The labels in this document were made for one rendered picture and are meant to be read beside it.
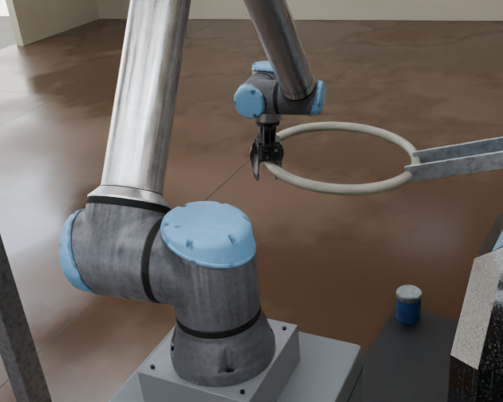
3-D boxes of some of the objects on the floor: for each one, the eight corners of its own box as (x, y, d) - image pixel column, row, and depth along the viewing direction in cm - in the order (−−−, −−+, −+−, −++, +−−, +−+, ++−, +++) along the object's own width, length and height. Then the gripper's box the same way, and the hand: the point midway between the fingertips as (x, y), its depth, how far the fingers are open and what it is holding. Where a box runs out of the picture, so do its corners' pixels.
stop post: (48, 408, 238) (-38, 137, 189) (86, 427, 228) (6, 146, 179) (4, 447, 223) (-101, 163, 174) (44, 468, 213) (-56, 174, 164)
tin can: (422, 313, 266) (424, 286, 261) (417, 326, 259) (418, 301, 253) (399, 308, 271) (399, 282, 265) (393, 321, 263) (394, 296, 257)
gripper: (248, 127, 182) (249, 191, 193) (291, 124, 183) (289, 188, 194) (245, 115, 190) (246, 178, 201) (286, 112, 191) (284, 175, 202)
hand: (266, 175), depth 199 cm, fingers closed on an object, 5 cm apart
